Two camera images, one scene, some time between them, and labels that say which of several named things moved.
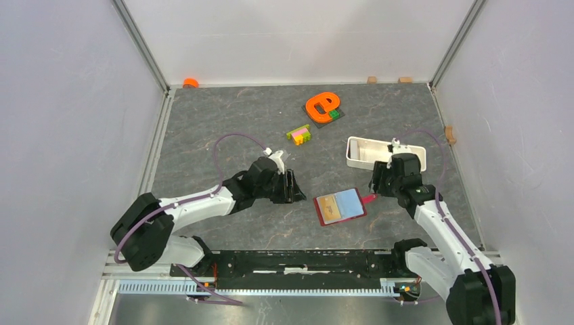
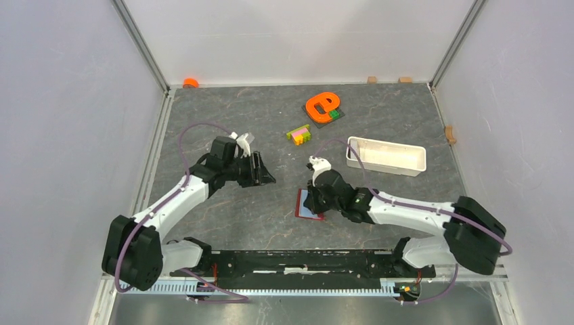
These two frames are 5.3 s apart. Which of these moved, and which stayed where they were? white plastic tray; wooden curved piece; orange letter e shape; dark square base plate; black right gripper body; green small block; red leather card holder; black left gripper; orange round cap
Moved: red leather card holder; black right gripper body; black left gripper
Stayed: orange round cap; orange letter e shape; dark square base plate; green small block; wooden curved piece; white plastic tray
